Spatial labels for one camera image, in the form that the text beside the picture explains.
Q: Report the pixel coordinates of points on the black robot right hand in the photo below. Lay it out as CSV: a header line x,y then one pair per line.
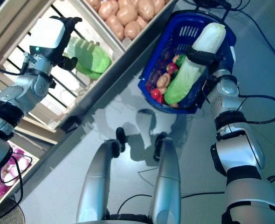
x,y
202,57

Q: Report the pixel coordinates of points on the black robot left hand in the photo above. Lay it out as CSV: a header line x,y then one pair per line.
x,y
70,25

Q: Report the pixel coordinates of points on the green white napa cabbage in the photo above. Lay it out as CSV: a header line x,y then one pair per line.
x,y
93,58
177,86

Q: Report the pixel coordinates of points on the blue plastic shopping basket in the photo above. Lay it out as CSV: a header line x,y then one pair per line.
x,y
162,46

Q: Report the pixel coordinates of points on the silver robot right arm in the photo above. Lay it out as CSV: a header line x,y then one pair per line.
x,y
226,91

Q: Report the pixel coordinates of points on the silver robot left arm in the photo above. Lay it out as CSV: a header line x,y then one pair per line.
x,y
28,91

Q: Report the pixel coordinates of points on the bright green bell pepper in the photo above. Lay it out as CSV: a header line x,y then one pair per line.
x,y
180,60

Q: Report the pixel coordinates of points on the tan toy potato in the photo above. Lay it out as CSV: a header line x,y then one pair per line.
x,y
158,2
127,14
142,22
132,29
163,80
107,9
93,3
115,25
145,7
174,105

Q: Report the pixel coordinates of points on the red toy apple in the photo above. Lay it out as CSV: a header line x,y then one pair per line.
x,y
172,68

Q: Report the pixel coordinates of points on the red toy tomato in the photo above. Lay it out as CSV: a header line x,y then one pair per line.
x,y
156,93

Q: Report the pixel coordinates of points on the light wooden slatted crate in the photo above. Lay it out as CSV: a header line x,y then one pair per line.
x,y
28,170
129,44
93,86

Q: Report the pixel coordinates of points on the wooden display shelf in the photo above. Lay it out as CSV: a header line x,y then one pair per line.
x,y
35,136

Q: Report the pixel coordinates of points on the silver robot right leg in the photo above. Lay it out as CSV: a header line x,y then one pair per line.
x,y
167,182

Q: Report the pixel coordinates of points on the dark robot waist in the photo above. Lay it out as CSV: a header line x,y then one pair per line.
x,y
118,219

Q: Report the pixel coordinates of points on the brown woven round mat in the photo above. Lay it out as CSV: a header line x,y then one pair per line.
x,y
7,214

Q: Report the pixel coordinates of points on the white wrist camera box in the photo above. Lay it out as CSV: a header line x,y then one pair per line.
x,y
47,32

